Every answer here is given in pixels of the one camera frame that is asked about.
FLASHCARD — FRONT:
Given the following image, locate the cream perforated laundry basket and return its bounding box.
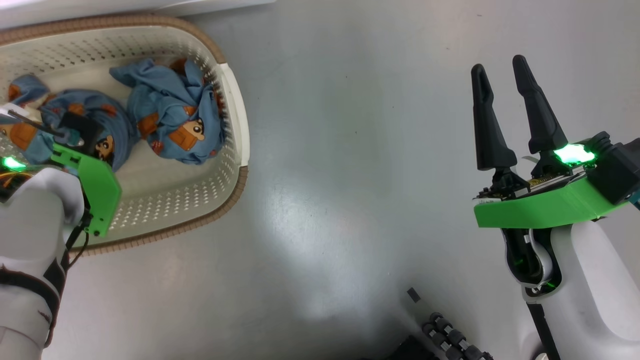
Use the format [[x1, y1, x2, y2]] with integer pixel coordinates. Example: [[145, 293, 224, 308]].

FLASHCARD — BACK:
[[0, 14, 250, 257]]

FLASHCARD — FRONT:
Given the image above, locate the white washing machine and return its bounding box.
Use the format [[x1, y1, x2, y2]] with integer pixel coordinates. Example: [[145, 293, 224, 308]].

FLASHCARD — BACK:
[[0, 0, 277, 29]]

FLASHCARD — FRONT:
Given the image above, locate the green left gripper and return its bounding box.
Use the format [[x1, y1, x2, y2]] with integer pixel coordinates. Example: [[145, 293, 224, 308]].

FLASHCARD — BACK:
[[50, 142, 123, 238]]

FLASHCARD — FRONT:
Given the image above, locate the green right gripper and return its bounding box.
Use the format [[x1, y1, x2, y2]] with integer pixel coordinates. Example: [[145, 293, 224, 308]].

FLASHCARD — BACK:
[[470, 54, 632, 230]]

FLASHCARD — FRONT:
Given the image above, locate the blue cartoon print garment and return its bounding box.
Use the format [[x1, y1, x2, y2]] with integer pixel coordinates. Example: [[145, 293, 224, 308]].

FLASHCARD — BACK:
[[109, 57, 227, 166], [0, 74, 142, 172]]

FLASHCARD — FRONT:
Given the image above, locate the black corrugated hose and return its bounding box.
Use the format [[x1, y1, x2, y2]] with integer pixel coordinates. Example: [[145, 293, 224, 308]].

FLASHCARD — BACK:
[[421, 312, 495, 360]]

